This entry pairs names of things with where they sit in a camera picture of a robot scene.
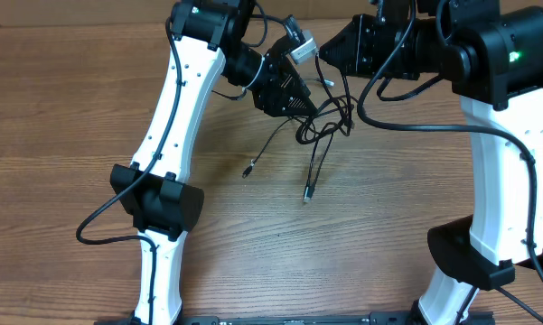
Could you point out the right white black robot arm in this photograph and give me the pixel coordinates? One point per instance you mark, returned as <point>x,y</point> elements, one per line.
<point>494,63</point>

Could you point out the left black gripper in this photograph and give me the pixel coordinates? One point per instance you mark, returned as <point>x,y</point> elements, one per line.
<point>274,106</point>

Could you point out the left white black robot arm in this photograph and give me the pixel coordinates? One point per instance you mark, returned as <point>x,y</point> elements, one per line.
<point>206,44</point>

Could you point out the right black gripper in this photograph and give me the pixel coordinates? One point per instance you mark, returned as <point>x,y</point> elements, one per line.
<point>356,41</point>

